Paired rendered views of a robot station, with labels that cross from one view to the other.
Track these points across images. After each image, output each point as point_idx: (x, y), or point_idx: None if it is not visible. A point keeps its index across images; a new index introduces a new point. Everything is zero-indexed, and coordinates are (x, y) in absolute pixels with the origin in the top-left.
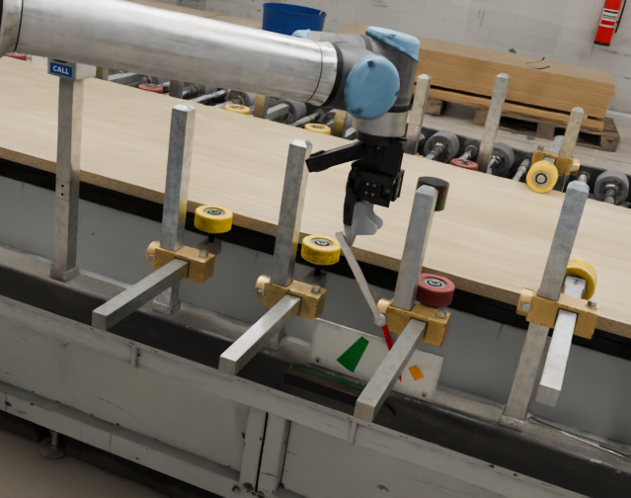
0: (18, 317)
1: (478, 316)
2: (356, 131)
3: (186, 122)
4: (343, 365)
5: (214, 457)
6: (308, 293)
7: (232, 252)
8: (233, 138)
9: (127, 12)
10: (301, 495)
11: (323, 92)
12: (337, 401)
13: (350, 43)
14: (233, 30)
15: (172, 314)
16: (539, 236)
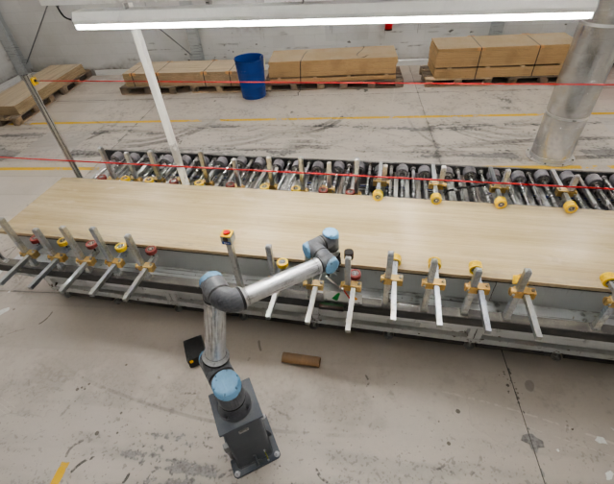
0: None
1: (368, 270)
2: None
3: (270, 250)
4: (333, 299)
5: (296, 311)
6: (319, 284)
7: (288, 264)
8: (271, 209)
9: (271, 284)
10: (326, 316)
11: (320, 273)
12: None
13: (322, 251)
14: (295, 273)
15: (279, 293)
16: (381, 230)
